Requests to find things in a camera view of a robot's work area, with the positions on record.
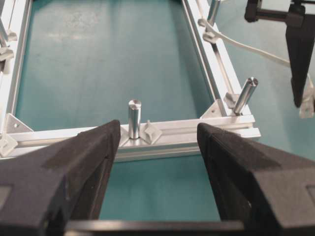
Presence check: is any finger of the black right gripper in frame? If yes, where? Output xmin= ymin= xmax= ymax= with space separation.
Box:
xmin=285 ymin=0 xmax=315 ymax=107

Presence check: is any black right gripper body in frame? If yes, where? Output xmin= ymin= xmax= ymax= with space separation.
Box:
xmin=244 ymin=0 xmax=287 ymax=23

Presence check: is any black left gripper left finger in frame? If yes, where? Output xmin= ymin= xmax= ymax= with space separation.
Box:
xmin=0 ymin=120 xmax=121 ymax=236

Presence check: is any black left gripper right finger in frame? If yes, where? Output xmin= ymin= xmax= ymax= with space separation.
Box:
xmin=197 ymin=123 xmax=315 ymax=236

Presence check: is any white ethernet cable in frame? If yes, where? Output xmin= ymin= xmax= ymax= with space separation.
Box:
xmin=196 ymin=0 xmax=315 ymax=89

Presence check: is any aluminium pin far right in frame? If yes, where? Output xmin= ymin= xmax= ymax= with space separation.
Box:
xmin=207 ymin=0 xmax=221 ymax=26

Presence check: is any aluminium pin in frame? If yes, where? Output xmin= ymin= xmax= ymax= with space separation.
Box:
xmin=128 ymin=99 xmax=142 ymax=139
xmin=207 ymin=0 xmax=221 ymax=26

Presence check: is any aluminium pin lower corner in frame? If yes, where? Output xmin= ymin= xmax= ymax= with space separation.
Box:
xmin=233 ymin=77 xmax=258 ymax=114

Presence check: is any aluminium pin upper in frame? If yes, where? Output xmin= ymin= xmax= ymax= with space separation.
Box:
xmin=128 ymin=99 xmax=142 ymax=139

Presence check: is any aluminium extrusion frame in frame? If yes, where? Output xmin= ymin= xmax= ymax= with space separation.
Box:
xmin=0 ymin=0 xmax=261 ymax=162

